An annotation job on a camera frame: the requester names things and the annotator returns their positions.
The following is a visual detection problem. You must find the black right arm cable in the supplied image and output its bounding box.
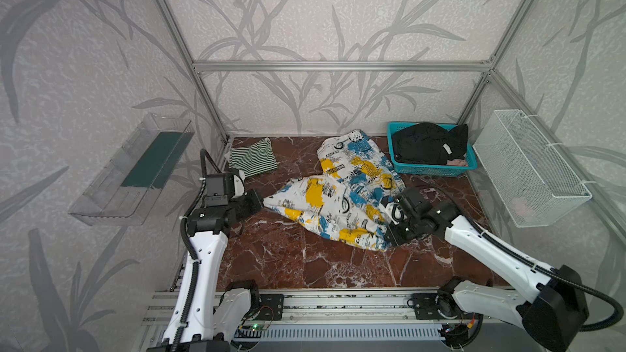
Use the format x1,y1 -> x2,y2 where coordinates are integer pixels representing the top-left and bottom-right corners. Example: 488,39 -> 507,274
420,183 -> 624,332

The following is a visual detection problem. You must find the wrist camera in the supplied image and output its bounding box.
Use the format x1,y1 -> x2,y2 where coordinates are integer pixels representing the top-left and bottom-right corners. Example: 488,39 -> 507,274
387,188 -> 433,223
202,169 -> 246,207

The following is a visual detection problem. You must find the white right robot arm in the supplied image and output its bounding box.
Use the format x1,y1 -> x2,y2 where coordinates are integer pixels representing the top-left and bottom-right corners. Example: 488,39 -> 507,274
385,202 -> 589,351

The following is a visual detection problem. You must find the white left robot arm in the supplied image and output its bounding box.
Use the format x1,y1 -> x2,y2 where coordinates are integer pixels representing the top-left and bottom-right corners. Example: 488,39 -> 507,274
149,190 -> 263,351

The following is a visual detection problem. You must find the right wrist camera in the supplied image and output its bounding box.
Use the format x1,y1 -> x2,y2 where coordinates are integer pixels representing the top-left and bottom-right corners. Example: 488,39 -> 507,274
387,188 -> 433,223

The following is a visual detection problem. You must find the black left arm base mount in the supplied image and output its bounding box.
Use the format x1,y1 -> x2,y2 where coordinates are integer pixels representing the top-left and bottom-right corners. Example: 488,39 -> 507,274
226,280 -> 285,321

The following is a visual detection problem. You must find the black garment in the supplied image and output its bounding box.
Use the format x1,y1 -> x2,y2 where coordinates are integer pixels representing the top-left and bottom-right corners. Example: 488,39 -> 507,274
391,122 -> 469,166

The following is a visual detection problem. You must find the aluminium frame crossbar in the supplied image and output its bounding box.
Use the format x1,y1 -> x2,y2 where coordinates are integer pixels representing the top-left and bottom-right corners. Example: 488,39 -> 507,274
192,60 -> 491,73

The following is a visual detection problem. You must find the white wire mesh basket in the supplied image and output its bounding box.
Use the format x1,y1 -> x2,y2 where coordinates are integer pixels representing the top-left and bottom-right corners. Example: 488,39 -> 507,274
474,109 -> 593,228

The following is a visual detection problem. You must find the white yellow blue printed garment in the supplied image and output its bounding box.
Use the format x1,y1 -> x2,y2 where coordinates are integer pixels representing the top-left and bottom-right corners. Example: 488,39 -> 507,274
263,130 -> 405,251

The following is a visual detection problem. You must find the teal plastic laundry basket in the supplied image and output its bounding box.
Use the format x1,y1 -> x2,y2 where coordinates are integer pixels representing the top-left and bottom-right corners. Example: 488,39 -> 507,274
386,122 -> 479,177

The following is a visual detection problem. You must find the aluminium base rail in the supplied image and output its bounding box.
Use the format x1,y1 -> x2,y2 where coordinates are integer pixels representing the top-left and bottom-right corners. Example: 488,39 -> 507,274
139,287 -> 554,343

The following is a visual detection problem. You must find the clear plastic wall tray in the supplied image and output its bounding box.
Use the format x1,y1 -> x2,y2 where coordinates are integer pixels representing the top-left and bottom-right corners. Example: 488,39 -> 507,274
68,113 -> 195,227

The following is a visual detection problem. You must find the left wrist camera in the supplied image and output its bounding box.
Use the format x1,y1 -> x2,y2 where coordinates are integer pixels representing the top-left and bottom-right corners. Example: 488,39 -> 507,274
202,169 -> 246,207

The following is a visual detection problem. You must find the green white striped shirt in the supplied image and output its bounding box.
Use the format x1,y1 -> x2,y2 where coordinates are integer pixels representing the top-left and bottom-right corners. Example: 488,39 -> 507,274
229,138 -> 278,178

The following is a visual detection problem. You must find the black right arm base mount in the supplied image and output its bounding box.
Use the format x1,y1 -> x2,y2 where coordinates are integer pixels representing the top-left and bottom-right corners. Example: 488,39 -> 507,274
406,277 -> 475,323

